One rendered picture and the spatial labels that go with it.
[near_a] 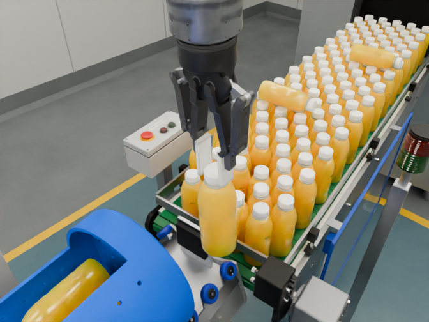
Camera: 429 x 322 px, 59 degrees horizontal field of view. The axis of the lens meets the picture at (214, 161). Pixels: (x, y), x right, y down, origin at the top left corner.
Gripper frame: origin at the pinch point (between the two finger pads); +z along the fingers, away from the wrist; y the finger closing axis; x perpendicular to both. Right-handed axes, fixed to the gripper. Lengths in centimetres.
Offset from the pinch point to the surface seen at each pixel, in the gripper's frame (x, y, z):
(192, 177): 15.6, -22.8, 27.3
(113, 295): -21.3, -2.8, 14.1
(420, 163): 45, 21, 19
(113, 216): -12.2, -14.0, 12.0
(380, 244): 44, 19, 49
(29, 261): -12, -133, 132
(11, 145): 33, -243, 130
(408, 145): 45, 18, 16
